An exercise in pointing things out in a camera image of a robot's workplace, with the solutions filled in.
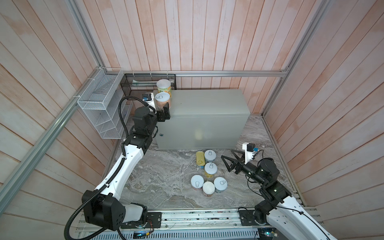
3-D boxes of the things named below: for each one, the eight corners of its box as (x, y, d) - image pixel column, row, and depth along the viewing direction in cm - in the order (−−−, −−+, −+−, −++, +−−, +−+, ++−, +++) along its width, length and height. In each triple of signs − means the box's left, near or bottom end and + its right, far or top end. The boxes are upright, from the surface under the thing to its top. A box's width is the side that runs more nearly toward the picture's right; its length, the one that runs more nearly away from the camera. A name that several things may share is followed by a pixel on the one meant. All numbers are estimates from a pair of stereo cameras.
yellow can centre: (204, 177, 89) (205, 174, 85) (204, 166, 94) (204, 162, 89) (217, 177, 89) (218, 174, 85) (215, 166, 94) (216, 162, 89)
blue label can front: (214, 192, 84) (215, 189, 79) (212, 180, 88) (214, 176, 84) (226, 192, 84) (228, 189, 79) (224, 180, 88) (226, 176, 84)
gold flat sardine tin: (196, 167, 93) (196, 164, 90) (195, 154, 99) (196, 151, 96) (204, 167, 93) (205, 164, 90) (203, 154, 99) (204, 151, 96)
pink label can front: (190, 191, 84) (190, 187, 79) (190, 178, 89) (190, 174, 84) (203, 191, 84) (204, 187, 79) (202, 178, 89) (203, 174, 84)
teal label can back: (204, 164, 95) (205, 160, 91) (203, 154, 100) (204, 149, 95) (215, 164, 95) (216, 160, 91) (214, 154, 100) (215, 149, 95)
